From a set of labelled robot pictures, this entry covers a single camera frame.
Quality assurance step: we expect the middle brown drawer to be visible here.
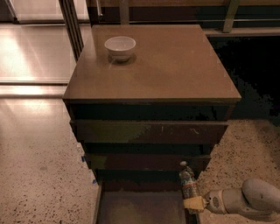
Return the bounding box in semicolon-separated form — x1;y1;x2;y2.
85;153;211;171

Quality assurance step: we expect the brown wooden drawer cabinet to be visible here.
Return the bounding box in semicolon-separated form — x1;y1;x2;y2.
62;24;242;224

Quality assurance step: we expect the metal door frame post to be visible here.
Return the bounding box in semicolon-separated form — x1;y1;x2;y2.
59;0;84;61

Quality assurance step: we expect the wooden shelf rack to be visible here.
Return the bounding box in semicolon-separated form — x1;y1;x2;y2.
86;0;280;37

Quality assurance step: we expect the open bottom drawer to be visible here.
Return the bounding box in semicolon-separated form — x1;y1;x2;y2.
92;180;200;224

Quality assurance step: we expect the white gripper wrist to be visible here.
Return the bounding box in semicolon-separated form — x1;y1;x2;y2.
183;190;227;214

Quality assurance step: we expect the brown drawer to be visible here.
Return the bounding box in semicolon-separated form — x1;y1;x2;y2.
85;153;211;171
70;120;228;144

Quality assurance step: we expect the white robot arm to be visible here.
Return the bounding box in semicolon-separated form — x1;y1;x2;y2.
183;178;280;222

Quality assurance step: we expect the white ceramic bowl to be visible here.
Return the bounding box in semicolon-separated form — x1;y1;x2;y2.
104;36;137;62

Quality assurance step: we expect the top brown drawer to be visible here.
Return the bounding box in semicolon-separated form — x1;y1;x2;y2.
70;120;228;144

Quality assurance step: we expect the clear plastic water bottle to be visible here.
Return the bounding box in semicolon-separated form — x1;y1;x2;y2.
179;161;199;199

